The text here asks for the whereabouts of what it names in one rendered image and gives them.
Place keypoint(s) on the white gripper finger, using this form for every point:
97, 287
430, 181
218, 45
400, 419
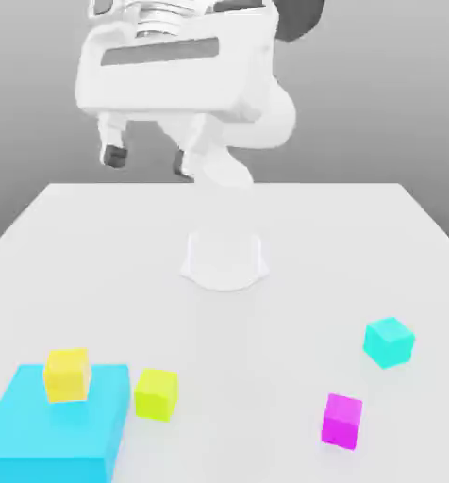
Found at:
113, 141
200, 147

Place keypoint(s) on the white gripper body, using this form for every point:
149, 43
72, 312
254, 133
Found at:
160, 88

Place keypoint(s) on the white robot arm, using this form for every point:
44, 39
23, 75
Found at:
275, 120

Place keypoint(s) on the small yellow cube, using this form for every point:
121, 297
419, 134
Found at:
66, 375

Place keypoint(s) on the small lime cube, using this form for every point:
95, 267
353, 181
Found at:
156, 396

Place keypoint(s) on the small turquoise cube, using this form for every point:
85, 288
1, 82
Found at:
388, 343

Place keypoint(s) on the small magenta cube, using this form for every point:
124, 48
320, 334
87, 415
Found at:
341, 422

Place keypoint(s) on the large cyan box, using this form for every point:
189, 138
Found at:
39, 441

